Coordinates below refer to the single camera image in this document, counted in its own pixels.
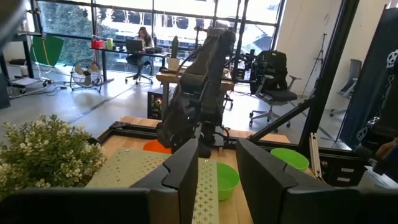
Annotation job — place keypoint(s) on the black office desk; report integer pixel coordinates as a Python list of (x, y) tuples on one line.
[(104, 67)]

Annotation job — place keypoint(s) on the black metal stand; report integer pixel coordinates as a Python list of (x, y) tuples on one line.
[(28, 56)]

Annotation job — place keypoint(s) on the black tripod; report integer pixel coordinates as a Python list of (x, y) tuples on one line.
[(323, 39)]

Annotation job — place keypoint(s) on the pale green perforated metal shelf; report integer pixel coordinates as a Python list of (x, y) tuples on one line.
[(130, 168)]

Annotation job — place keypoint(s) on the grey office chair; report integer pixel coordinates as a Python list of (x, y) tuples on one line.
[(353, 74)]

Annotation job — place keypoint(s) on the person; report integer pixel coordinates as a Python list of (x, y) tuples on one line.
[(143, 40)]

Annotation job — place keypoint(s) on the black drawer cabinet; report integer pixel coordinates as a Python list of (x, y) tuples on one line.
[(335, 169)]

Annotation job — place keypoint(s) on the black office chair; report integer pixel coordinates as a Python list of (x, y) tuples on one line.
[(276, 95)]

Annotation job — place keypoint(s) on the wooden top desk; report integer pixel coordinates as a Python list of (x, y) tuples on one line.
[(164, 77)]

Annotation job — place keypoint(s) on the black floor fan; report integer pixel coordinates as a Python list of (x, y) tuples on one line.
[(85, 74)]

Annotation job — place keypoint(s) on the white cup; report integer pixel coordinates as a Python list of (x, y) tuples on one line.
[(173, 64)]

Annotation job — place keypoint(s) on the green board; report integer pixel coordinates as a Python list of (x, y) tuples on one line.
[(46, 49)]

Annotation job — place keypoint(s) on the light green cup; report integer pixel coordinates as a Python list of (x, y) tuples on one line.
[(109, 43)]

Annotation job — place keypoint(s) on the orange plastic mini bowl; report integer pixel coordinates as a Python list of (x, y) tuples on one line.
[(154, 147)]

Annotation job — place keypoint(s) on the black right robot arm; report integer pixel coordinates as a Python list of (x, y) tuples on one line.
[(205, 62)]

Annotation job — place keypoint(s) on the dark bottle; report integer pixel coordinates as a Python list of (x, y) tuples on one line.
[(174, 46)]

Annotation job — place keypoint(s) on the black computer tower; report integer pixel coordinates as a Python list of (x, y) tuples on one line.
[(154, 104)]

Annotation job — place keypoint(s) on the black laptop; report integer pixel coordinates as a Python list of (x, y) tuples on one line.
[(133, 46)]

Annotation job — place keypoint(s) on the potted green artificial plant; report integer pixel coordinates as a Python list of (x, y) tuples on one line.
[(46, 155)]

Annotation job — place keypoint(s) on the red box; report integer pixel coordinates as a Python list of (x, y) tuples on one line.
[(97, 44)]

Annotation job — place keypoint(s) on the black swivel desk chair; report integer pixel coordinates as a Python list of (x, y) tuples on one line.
[(140, 77)]

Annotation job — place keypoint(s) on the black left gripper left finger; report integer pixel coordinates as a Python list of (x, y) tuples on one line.
[(93, 205)]

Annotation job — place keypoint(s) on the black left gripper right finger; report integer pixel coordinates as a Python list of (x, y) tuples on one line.
[(311, 205)]

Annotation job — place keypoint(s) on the person's hand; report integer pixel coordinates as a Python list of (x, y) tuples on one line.
[(387, 149)]

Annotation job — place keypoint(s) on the silver aluminium profile strips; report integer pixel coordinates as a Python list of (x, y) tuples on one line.
[(314, 155)]

